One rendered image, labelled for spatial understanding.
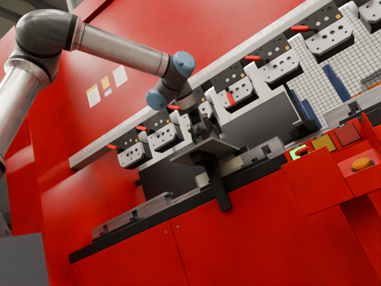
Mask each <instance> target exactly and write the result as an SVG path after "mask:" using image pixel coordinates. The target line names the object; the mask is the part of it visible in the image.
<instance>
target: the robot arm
mask: <svg viewBox="0 0 381 286"><path fill-rule="evenodd" d="M62 50H66V51H69V52H72V51H74V50H78V51H81V52H84V53H88V54H91V55H93V56H96V57H100V58H103V59H105V60H108V61H112V62H115V63H117V64H120V65H124V66H127V67H129V68H132V69H135V70H139V71H141V72H144V73H147V74H151V75H154V76H156V77H159V78H160V79H159V81H158V83H157V84H156V85H155V87H154V88H153V89H151V90H150V91H149V92H148V93H147V94H146V102H147V104H148V105H149V106H150V108H152V109H153V110H156V111H160V110H162V109H163V108H165V107H167V105H169V104H170V103H171V102H172V101H173V100H176V102H177V103H176V105H177V106H179V107H180V109H181V110H182V112H183V114H186V113H189V114H188V117H189V120H190V124H189V125H190V130H192V131H191V132H190V133H191V138H192V141H193V143H194V144H195V145H197V144H199V143H201V142H203V138H201V136H202V135H203V134H205V133H209V130H210V134H209V136H210V137H214V138H216V139H219V140H221V138H220V136H219V133H218V130H217V128H216V127H215V125H213V124H212V123H211V122H210V120H209V118H208V116H207V114H206V113H203V114H202V113H201V112H200V110H199V108H198V107H199V106H200V104H199V102H198V99H197V97H196V95H195V93H194V91H193V90H192V88H191V86H190V84H189V82H188V78H190V76H191V75H192V73H193V71H194V69H195V67H196V62H195V60H194V58H193V57H192V56H191V55H190V54H189V53H187V52H185V51H182V52H181V51H178V52H176V54H174V56H172V55H170V54H166V53H164V52H161V51H158V50H156V49H154V48H150V47H148V46H145V45H143V44H140V43H137V42H135V41H132V40H129V39H127V38H124V37H122V36H119V35H116V34H114V33H111V32H108V31H106V30H103V29H101V28H97V27H95V26H92V25H90V24H87V23H84V22H82V20H81V19H80V17H79V16H77V15H74V14H72V13H69V12H66V11H62V10H55V9H40V10H35V11H31V12H29V13H27V14H25V15H24V16H23V17H22V18H21V19H20V20H19V21H18V23H17V25H16V30H15V48H14V51H13V52H12V54H11V56H10V57H9V58H8V60H7V61H6V63H5V65H4V70H5V73H6V75H5V77H4V79H3V80H2V82H1V83H0V181H1V179H2V177H3V175H4V173H5V171H6V165H5V163H4V161H3V159H4V157H5V155H6V153H7V151H8V149H9V147H10V145H11V143H12V141H13V140H14V138H15V136H16V134H17V132H18V130H19V128H20V126H21V124H22V122H23V121H24V119H25V117H26V115H27V113H28V111H29V109H30V108H31V105H32V103H33V102H34V100H35V98H36V96H37V94H38V93H39V91H44V90H46V89H47V88H48V86H49V85H51V84H52V83H53V82H54V80H55V79H56V77H57V74H58V70H59V64H60V59H61V54H62ZM208 121H209V122H208ZM5 237H11V232H10V230H9V227H8V226H7V224H6V222H5V220H4V218H3V217H2V215H1V213H0V238H5Z"/></svg>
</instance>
